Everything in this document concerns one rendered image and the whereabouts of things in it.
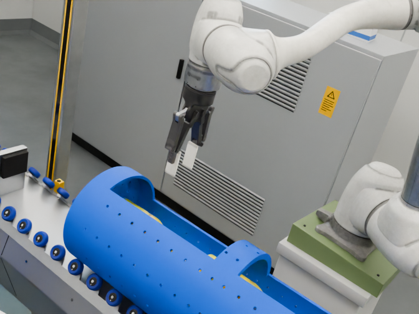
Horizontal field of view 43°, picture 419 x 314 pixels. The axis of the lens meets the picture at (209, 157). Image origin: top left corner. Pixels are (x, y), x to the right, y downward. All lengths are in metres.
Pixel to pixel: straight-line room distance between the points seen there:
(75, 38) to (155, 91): 1.51
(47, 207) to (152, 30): 1.81
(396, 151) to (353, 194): 2.34
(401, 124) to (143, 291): 2.94
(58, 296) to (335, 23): 1.02
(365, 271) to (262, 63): 0.87
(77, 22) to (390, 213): 1.18
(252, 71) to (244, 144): 2.03
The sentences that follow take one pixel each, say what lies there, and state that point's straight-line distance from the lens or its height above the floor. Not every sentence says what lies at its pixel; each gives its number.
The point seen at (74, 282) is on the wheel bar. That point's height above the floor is 0.92.
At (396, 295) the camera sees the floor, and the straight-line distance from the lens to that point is 3.59.
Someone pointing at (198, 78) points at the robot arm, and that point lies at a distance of 1.19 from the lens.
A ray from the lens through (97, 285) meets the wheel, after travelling 1.46.
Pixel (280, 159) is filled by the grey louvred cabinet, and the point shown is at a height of 0.74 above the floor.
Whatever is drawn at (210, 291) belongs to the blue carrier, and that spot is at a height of 1.18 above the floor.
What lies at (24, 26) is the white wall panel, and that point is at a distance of 6.52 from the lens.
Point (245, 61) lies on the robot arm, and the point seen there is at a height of 1.68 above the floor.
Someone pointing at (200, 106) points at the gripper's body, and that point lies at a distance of 1.23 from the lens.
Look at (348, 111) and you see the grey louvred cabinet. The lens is 2.67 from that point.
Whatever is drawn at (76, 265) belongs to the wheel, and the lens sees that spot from 1.51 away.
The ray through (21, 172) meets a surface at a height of 1.00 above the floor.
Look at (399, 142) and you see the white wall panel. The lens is 3.98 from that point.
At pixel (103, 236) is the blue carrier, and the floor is 1.15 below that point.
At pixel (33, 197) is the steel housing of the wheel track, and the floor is 0.93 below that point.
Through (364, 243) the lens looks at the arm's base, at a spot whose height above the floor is 1.09.
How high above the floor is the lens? 1.95
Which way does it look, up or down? 27 degrees down
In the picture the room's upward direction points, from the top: 15 degrees clockwise
